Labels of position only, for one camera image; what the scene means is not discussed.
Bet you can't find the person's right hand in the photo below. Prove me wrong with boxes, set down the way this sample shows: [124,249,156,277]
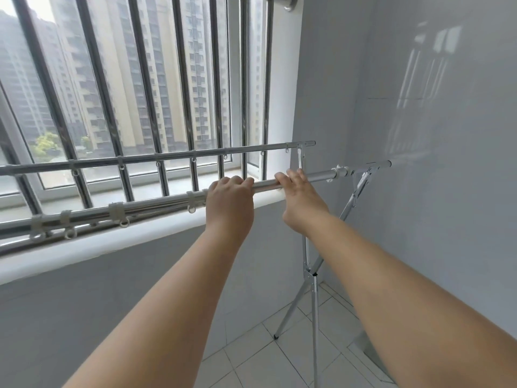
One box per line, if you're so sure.
[274,168,330,235]

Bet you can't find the person's left hand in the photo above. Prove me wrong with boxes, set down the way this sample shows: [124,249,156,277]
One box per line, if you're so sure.
[205,176,255,244]

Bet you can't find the thick metal drying rack rod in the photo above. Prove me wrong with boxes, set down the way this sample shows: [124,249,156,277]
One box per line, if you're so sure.
[0,160,392,256]

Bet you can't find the person's right forearm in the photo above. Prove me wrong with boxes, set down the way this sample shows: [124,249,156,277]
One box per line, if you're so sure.
[297,213,517,388]

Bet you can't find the person's left forearm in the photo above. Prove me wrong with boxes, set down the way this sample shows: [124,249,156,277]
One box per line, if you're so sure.
[61,232,252,388]

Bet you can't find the thin metal drying rack rod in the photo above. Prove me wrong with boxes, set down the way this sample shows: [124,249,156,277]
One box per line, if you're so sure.
[0,140,316,177]

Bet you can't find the white window sill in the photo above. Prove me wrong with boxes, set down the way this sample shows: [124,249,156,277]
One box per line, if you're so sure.
[0,167,302,286]

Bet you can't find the apartment buildings outside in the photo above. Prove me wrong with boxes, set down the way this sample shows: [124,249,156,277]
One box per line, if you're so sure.
[0,0,264,174]

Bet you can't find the metal window security bars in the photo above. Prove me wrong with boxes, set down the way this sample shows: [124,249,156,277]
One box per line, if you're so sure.
[0,0,275,223]

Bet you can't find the green trees outside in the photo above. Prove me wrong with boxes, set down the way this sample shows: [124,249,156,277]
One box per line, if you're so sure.
[27,132,96,159]

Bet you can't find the white window frame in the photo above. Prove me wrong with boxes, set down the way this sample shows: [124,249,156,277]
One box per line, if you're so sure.
[0,0,268,207]

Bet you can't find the metal drying rack leg frame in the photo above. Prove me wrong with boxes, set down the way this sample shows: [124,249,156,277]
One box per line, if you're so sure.
[273,144,374,388]

